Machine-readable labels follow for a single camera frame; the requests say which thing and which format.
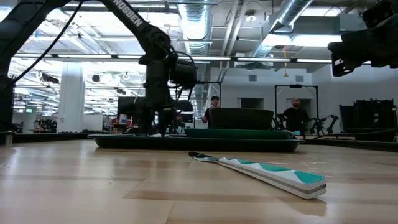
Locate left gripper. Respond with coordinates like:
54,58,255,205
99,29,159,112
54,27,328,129
117,58,193,137

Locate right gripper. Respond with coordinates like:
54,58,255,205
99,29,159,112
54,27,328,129
328,27,398,78

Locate green plate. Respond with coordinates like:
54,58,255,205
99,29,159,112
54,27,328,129
185,128,295,140

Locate black bowl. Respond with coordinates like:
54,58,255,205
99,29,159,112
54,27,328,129
208,107,275,131

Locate dark green plastic tray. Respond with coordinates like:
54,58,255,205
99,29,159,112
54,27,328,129
88,133,305,153

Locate long ceiling light strip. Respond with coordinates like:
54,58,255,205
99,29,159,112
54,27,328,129
295,58,333,64
236,57,292,63
57,54,113,59

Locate person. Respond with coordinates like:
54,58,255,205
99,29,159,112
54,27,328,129
282,97,310,132
201,95,220,129

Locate black storage crates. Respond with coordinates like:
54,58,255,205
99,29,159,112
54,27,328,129
338,98,398,134

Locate white square column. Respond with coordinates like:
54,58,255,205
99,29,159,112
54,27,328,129
57,62,85,134

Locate black gantry frame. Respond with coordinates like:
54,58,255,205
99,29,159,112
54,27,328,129
274,83,320,131

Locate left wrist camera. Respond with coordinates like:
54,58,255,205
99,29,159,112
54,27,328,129
170,58,198,90

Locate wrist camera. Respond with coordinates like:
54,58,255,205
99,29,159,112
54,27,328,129
362,0,398,29
170,58,198,90

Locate yellow hanging cord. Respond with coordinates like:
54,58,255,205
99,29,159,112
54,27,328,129
282,46,289,78

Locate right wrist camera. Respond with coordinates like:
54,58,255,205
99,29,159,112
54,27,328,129
362,0,398,29

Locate silver spiral air duct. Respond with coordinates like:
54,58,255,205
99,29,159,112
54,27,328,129
178,0,213,55
251,0,313,58

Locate knife white teal handle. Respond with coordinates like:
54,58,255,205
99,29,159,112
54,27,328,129
188,151,328,200

